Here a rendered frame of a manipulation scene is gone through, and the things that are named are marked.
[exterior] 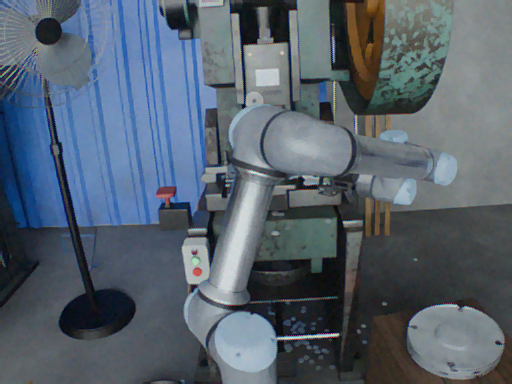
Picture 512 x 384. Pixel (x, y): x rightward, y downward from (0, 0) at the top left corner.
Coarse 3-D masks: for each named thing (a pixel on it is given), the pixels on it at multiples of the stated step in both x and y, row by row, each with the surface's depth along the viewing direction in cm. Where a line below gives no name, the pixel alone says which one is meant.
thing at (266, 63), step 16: (256, 48) 129; (272, 48) 129; (288, 48) 129; (256, 64) 131; (272, 64) 131; (288, 64) 131; (256, 80) 133; (272, 80) 133; (288, 80) 133; (256, 96) 134; (272, 96) 135; (288, 96) 135
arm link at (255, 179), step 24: (240, 120) 85; (264, 120) 79; (240, 144) 83; (240, 168) 83; (264, 168) 82; (240, 192) 85; (264, 192) 85; (240, 216) 85; (264, 216) 87; (240, 240) 86; (216, 264) 88; (240, 264) 87; (216, 288) 88; (240, 288) 89; (192, 312) 91; (216, 312) 87
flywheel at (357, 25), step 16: (368, 0) 125; (384, 0) 119; (352, 16) 159; (368, 16) 132; (384, 16) 121; (352, 32) 159; (368, 32) 143; (352, 48) 158; (368, 48) 145; (352, 64) 157; (368, 64) 146; (368, 80) 139; (368, 96) 137
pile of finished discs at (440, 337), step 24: (432, 312) 123; (456, 312) 121; (480, 312) 119; (408, 336) 114; (432, 336) 113; (456, 336) 110; (480, 336) 110; (432, 360) 104; (456, 360) 102; (480, 360) 101
